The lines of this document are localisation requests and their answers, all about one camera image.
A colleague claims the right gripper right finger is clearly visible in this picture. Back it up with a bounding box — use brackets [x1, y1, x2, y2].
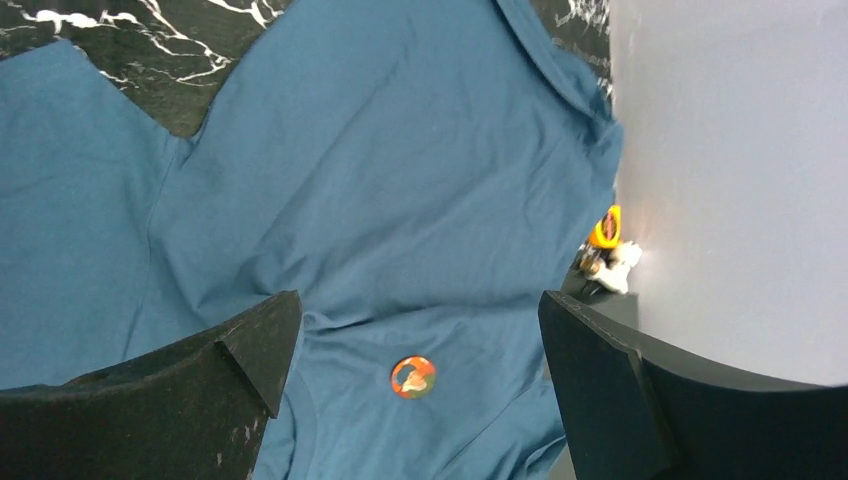
[538, 291, 847, 479]

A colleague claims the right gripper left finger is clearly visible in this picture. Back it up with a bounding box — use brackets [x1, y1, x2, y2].
[1, 291, 302, 479]

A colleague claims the round orange pin badge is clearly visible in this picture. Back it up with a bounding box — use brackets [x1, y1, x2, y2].
[390, 356, 437, 399]

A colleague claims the blue t-shirt garment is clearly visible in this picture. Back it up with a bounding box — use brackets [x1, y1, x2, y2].
[1, 1, 623, 479]

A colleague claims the small white figurine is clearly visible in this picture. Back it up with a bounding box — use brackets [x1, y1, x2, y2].
[578, 241, 643, 295]

